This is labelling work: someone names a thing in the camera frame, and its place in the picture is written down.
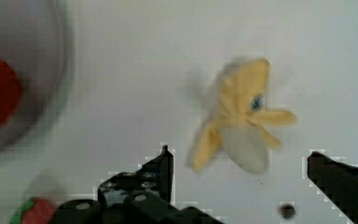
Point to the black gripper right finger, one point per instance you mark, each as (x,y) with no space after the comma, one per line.
(337,181)

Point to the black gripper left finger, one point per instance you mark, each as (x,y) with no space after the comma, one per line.
(154,176)

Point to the yellow plush peeled banana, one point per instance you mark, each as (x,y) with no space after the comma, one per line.
(239,120)

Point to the red strawberry with green leaves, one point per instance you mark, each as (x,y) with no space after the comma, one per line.
(34,211)

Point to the grey oval plate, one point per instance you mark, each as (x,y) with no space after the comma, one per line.
(32,44)

